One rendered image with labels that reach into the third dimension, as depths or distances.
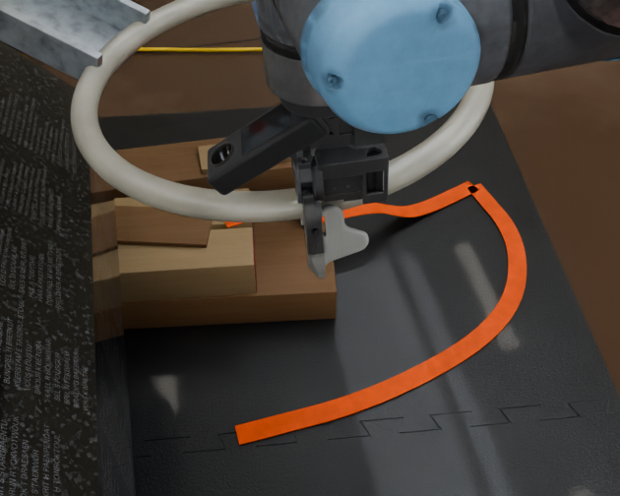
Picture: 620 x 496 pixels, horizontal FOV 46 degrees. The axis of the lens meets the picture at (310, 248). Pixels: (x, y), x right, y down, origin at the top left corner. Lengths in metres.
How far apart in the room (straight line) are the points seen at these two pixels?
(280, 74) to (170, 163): 1.47
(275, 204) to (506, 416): 1.06
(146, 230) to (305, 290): 0.38
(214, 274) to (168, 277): 0.10
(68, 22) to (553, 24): 0.73
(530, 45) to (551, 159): 1.82
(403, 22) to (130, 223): 1.35
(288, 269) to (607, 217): 0.91
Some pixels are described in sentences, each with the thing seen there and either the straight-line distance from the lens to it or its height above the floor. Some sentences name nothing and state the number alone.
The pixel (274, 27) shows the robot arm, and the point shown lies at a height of 1.12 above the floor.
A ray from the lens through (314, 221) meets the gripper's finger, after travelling 0.65.
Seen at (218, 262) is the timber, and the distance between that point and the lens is 1.60.
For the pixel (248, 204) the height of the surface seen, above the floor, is 0.93.
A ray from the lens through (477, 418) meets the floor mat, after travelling 1.64.
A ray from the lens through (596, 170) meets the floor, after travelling 2.28.
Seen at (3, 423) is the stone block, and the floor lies 0.68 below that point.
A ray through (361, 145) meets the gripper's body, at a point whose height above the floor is 1.00.
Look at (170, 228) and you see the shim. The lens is 1.67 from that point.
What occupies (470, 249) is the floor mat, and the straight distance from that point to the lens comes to 1.93.
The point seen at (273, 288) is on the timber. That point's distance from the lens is 1.67.
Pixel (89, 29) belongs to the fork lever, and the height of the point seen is 0.89.
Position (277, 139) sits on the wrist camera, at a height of 1.01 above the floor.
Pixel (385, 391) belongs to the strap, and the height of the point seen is 0.02.
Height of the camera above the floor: 1.41
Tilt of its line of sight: 47 degrees down
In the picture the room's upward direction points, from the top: straight up
